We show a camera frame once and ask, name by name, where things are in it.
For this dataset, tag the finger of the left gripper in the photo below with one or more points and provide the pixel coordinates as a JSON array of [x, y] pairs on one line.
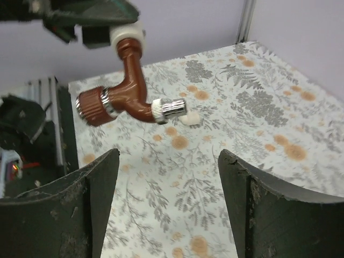
[[88, 13], [92, 37]]

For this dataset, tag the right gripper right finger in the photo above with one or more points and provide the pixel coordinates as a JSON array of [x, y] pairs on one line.
[[271, 217]]

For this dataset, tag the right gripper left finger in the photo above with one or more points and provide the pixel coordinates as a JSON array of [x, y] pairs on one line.
[[65, 218]]

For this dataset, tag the white pipe elbow fitting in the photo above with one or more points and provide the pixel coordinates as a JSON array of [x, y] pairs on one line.
[[128, 31]]

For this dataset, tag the brown faucet with chrome cap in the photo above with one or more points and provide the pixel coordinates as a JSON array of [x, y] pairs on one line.
[[102, 105]]

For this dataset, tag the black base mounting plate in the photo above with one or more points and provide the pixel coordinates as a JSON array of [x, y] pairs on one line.
[[46, 147]]

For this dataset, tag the floral patterned table mat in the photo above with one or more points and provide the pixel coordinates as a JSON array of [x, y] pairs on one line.
[[168, 200]]

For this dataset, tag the aluminium rail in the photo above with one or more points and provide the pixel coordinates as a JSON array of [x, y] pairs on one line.
[[44, 92]]

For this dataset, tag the right aluminium frame post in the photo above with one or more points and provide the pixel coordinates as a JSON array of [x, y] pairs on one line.
[[245, 21]]

